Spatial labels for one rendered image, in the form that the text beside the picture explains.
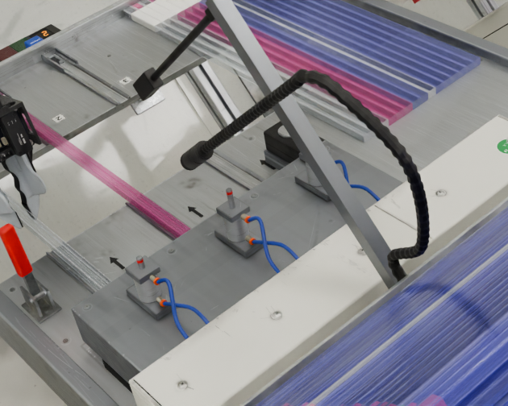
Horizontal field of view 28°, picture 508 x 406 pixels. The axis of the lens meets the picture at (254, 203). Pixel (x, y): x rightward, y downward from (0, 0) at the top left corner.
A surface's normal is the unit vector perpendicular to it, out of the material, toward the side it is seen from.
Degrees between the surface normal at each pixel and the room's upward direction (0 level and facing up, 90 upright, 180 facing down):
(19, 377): 0
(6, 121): 27
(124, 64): 48
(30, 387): 0
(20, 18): 0
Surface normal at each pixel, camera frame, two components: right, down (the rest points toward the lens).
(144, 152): 0.38, -0.20
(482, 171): -0.14, -0.76
